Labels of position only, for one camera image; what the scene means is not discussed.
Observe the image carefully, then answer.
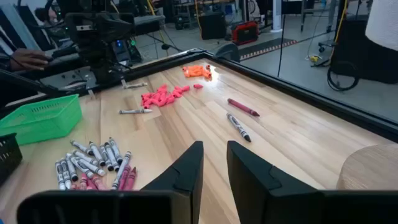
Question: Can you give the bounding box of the round wooden holder base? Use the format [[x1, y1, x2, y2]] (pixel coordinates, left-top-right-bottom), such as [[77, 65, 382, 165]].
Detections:
[[336, 144, 398, 191]]

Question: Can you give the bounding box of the white pillar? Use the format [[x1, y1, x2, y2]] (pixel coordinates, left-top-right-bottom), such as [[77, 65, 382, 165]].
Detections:
[[270, 0, 284, 34]]

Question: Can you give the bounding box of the white paper towel roll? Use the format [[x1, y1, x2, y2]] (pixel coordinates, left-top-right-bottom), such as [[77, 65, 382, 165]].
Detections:
[[365, 0, 398, 52]]

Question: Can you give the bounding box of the red and black toolbox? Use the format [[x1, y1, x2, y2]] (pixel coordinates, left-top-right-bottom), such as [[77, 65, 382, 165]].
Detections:
[[231, 21, 259, 46]]

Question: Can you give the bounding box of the black speaker box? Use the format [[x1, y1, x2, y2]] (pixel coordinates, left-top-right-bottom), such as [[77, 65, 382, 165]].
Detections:
[[198, 11, 227, 40]]

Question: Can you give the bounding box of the hazard-striped floor strip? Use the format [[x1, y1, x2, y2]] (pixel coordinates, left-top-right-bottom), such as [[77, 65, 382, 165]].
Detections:
[[239, 37, 299, 62]]

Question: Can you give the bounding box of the yellow hanging cable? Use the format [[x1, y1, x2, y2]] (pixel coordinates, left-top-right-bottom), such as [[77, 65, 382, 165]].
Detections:
[[333, 0, 349, 44]]

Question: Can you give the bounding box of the person's hand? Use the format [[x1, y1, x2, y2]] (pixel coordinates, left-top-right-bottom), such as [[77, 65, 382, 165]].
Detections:
[[9, 48, 54, 72]]

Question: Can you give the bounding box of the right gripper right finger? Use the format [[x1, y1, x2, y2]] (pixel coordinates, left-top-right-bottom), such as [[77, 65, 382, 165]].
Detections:
[[226, 141, 398, 224]]

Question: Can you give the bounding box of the black plastic basket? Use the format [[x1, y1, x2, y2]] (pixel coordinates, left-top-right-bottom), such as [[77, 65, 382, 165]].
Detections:
[[0, 133, 23, 187]]

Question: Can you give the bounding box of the green plastic basket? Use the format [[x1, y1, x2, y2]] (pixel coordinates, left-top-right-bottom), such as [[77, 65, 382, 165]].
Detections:
[[0, 94, 83, 146]]

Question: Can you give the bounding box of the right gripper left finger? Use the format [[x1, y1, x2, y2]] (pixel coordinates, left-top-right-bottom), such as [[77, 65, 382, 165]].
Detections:
[[17, 141, 205, 224]]

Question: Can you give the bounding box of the coiled black cable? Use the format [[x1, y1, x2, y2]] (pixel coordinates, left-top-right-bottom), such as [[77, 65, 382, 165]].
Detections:
[[326, 60, 360, 92]]

